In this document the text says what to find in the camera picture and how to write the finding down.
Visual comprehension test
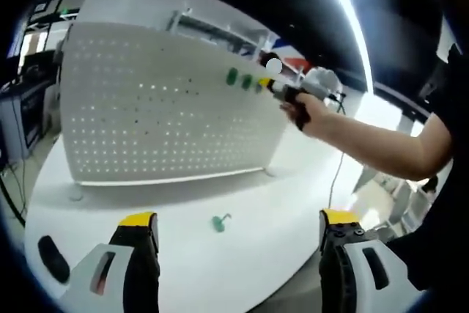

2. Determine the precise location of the black computer mouse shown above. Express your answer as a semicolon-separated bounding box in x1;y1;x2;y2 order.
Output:
37;235;71;285

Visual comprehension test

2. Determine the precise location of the person's right hand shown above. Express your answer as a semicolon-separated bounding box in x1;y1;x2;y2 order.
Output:
279;92;331;135

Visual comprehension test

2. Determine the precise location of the black cable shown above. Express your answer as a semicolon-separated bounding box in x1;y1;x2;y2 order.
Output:
0;169;27;227

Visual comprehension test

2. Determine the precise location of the white cable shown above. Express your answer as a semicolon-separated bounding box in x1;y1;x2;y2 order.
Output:
327;150;346;212

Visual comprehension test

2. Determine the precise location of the white shelf unit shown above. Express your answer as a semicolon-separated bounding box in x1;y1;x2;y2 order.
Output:
167;7;280;58

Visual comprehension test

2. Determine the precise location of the red blue banner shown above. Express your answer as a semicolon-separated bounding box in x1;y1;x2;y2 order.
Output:
277;35;313;69

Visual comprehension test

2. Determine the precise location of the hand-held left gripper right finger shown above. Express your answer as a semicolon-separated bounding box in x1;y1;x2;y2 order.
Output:
318;208;416;313

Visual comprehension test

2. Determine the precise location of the ceiling light strip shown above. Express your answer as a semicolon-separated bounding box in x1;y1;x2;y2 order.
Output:
303;0;375;98

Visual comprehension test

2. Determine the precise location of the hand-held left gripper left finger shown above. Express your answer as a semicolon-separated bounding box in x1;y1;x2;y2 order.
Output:
58;211;161;313

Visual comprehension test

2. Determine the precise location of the white perforated mounting plate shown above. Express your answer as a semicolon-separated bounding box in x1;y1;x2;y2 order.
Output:
57;21;289;202

